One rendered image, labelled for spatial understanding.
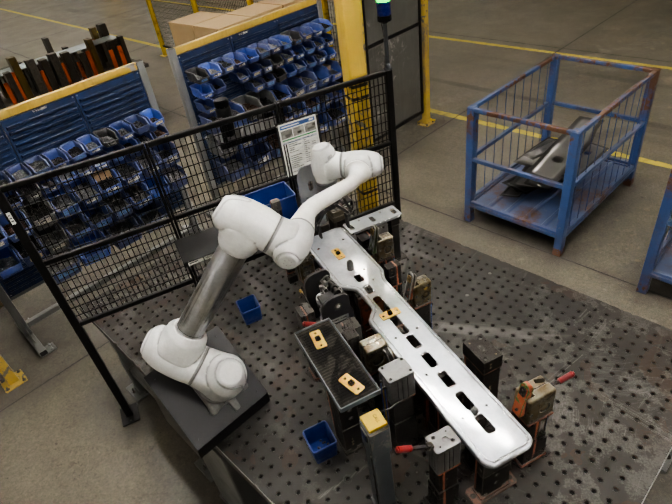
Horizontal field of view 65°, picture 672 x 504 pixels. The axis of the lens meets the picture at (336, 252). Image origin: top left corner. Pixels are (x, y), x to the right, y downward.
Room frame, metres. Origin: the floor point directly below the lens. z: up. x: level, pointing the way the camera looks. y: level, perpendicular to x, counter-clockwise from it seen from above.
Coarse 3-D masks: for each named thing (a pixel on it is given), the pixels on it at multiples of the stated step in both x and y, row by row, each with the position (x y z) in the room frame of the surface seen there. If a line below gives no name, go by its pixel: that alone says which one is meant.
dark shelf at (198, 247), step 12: (300, 204) 2.37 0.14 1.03; (216, 228) 2.27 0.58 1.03; (180, 240) 2.21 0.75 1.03; (192, 240) 2.19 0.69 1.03; (204, 240) 2.18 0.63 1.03; (216, 240) 2.16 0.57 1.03; (180, 252) 2.11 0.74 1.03; (192, 252) 2.09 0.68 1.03; (204, 252) 2.07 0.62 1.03; (192, 264) 2.02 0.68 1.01
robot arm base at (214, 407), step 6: (246, 384) 1.42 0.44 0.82; (204, 396) 1.34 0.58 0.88; (204, 402) 1.34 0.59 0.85; (210, 402) 1.33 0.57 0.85; (216, 402) 1.32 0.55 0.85; (222, 402) 1.33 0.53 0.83; (228, 402) 1.33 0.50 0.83; (234, 402) 1.34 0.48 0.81; (210, 408) 1.32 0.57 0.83; (216, 408) 1.32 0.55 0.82; (234, 408) 1.32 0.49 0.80
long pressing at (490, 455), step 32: (320, 256) 1.94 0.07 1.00; (352, 256) 1.90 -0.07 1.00; (352, 288) 1.68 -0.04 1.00; (384, 288) 1.65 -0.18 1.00; (384, 320) 1.47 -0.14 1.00; (416, 320) 1.44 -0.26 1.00; (416, 352) 1.28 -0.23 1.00; (448, 352) 1.26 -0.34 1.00; (480, 384) 1.11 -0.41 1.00; (448, 416) 1.00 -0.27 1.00; (512, 416) 0.97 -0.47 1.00; (480, 448) 0.88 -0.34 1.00; (512, 448) 0.86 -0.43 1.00
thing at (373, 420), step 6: (366, 414) 0.94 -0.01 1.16; (372, 414) 0.94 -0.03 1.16; (378, 414) 0.94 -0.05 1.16; (366, 420) 0.92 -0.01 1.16; (372, 420) 0.92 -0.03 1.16; (378, 420) 0.92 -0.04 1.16; (384, 420) 0.91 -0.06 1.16; (366, 426) 0.90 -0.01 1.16; (372, 426) 0.90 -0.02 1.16; (378, 426) 0.90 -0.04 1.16; (372, 432) 0.89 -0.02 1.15
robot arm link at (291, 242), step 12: (276, 228) 1.37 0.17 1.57; (288, 228) 1.38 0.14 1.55; (300, 228) 1.42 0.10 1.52; (312, 228) 1.46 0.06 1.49; (276, 240) 1.35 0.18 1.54; (288, 240) 1.35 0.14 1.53; (300, 240) 1.36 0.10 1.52; (312, 240) 1.41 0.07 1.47; (264, 252) 1.37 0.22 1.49; (276, 252) 1.32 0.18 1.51; (288, 252) 1.31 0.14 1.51; (300, 252) 1.32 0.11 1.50; (288, 264) 1.31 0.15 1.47
